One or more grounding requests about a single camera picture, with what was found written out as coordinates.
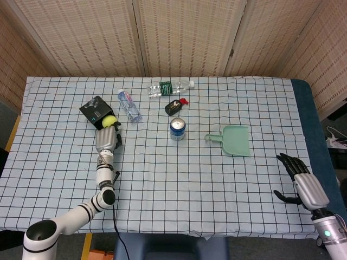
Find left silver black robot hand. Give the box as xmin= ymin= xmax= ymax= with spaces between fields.
xmin=95 ymin=121 xmax=123 ymax=152

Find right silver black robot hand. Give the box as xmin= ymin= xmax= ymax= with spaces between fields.
xmin=273 ymin=153 xmax=330 ymax=212

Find yellow tennis ball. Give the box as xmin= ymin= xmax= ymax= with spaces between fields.
xmin=102 ymin=115 xmax=118 ymax=128

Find black cardboard box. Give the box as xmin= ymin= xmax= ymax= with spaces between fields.
xmin=79 ymin=96 xmax=115 ymax=131

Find orange box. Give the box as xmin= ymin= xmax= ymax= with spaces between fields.
xmin=88 ymin=249 xmax=114 ymax=260

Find clear bottle pink label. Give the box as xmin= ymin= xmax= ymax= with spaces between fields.
xmin=117 ymin=89 xmax=143 ymax=123

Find blue padded table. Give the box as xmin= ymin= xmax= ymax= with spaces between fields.
xmin=291 ymin=79 xmax=347 ymax=239

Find blue soda can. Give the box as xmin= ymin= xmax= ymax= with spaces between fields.
xmin=169 ymin=117 xmax=187 ymax=141

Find small black pouch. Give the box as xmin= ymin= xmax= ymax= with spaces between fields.
xmin=164 ymin=99 xmax=183 ymax=117

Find grid-pattern light blue tablecloth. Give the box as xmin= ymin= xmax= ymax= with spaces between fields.
xmin=0 ymin=75 xmax=326 ymax=241

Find clear bottle green label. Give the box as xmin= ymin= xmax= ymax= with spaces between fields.
xmin=146 ymin=80 xmax=195 ymax=99

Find green plastic dustpan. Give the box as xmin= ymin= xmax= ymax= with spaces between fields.
xmin=204 ymin=125 xmax=252 ymax=158

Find woven folding screen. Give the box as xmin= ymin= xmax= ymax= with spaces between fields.
xmin=0 ymin=0 xmax=347 ymax=120

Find dark blue chair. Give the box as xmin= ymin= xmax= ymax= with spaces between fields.
xmin=113 ymin=232 xmax=230 ymax=260

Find white power strip with cables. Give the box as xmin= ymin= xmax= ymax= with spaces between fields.
xmin=325 ymin=126 xmax=347 ymax=148

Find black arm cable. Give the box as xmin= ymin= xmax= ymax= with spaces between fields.
xmin=111 ymin=205 xmax=131 ymax=260

